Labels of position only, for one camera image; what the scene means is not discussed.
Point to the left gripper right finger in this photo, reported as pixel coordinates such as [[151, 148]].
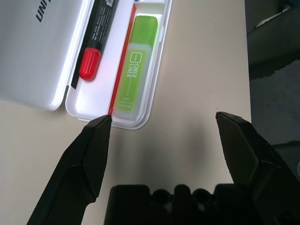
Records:
[[241, 152]]

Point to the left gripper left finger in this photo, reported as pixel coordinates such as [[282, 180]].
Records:
[[77, 168]]

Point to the green highlighter pen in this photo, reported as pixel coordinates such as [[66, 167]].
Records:
[[138, 70]]

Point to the white plastic pencil case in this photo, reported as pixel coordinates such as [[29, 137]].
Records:
[[35, 58]]

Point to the black marker with red cap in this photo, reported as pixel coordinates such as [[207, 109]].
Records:
[[98, 30]]

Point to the dark grey left robot leg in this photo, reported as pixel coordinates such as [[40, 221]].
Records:
[[276, 51]]

